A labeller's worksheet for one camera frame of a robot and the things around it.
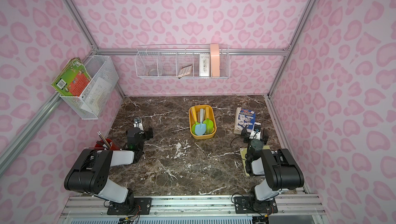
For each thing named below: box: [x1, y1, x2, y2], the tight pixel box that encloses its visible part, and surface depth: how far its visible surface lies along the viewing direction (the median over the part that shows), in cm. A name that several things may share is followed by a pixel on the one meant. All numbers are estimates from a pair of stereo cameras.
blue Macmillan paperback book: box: [233, 106, 257, 135], surface depth 105 cm
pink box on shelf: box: [210, 43, 221, 77], surface depth 84 cm
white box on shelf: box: [199, 53, 211, 77], surface depth 95 cm
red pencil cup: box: [94, 138, 120, 151], surface depth 85 cm
